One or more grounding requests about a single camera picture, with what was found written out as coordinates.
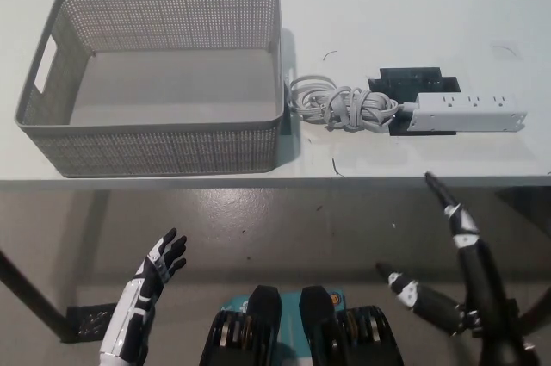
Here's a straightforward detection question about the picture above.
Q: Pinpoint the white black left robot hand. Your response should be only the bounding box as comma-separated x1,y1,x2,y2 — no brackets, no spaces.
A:
100,227,189,362

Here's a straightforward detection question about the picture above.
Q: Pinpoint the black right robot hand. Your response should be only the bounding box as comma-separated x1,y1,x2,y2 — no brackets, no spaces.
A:
375,171,518,342

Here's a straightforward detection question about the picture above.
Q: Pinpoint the white power strip with cord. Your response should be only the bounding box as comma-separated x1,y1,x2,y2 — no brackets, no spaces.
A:
288,75,529,135

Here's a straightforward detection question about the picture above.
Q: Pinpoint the grey perforated plastic basket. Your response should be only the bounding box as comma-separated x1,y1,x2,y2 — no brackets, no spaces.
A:
14,0,298,178

